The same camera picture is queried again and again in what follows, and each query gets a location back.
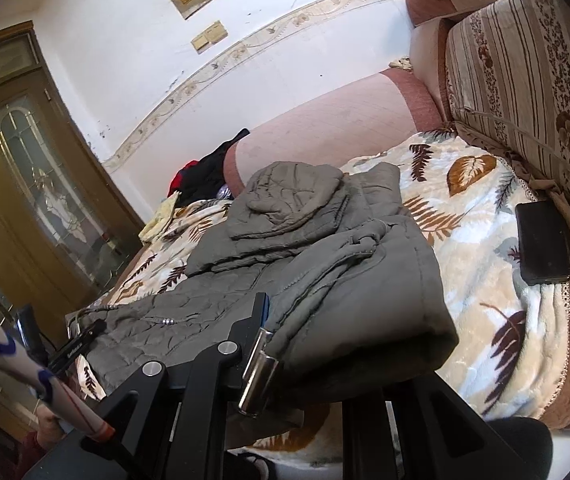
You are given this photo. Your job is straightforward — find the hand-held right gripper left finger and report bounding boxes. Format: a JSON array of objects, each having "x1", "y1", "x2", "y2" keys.
[{"x1": 22, "y1": 292, "x2": 272, "y2": 480}]

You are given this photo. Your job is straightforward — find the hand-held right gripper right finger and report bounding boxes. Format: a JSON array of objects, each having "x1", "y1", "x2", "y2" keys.
[{"x1": 344, "y1": 376, "x2": 512, "y2": 480}]

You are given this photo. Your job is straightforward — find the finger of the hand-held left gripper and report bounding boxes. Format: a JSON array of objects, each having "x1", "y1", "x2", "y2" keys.
[{"x1": 46, "y1": 320, "x2": 107, "y2": 375}]

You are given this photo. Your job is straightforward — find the grey padded hooded jacket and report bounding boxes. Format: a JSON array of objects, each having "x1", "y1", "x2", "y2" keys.
[{"x1": 72, "y1": 161, "x2": 461, "y2": 448}]

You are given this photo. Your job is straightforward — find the black and red clothes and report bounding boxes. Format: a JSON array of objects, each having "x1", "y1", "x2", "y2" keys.
[{"x1": 167, "y1": 129, "x2": 251, "y2": 209}]

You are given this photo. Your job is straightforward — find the white sleeve with blue pattern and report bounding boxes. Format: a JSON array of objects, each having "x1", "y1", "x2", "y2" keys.
[{"x1": 0, "y1": 284, "x2": 138, "y2": 480}]

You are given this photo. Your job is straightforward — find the yellow cloth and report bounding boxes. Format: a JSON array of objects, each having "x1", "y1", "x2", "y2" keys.
[{"x1": 138, "y1": 194, "x2": 182, "y2": 242}]

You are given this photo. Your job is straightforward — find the brown wooden door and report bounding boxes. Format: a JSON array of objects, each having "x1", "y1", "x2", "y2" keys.
[{"x1": 0, "y1": 21, "x2": 147, "y2": 361}]

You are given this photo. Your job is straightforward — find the leaf printed blanket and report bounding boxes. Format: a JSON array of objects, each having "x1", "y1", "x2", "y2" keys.
[{"x1": 67, "y1": 127, "x2": 570, "y2": 467}]

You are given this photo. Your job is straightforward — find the black phone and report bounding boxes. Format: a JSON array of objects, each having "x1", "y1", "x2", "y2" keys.
[{"x1": 515, "y1": 200, "x2": 570, "y2": 286}]

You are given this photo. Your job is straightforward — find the striped floral cushion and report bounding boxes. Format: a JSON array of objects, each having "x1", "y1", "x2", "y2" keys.
[{"x1": 444, "y1": 0, "x2": 570, "y2": 233}]

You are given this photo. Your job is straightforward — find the silver metal drawstring tip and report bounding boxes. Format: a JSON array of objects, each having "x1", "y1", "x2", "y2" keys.
[{"x1": 238, "y1": 327, "x2": 282, "y2": 417}]

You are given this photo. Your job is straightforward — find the small beige wall plaque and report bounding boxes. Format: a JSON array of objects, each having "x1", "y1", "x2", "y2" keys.
[{"x1": 191, "y1": 21, "x2": 229, "y2": 54}]

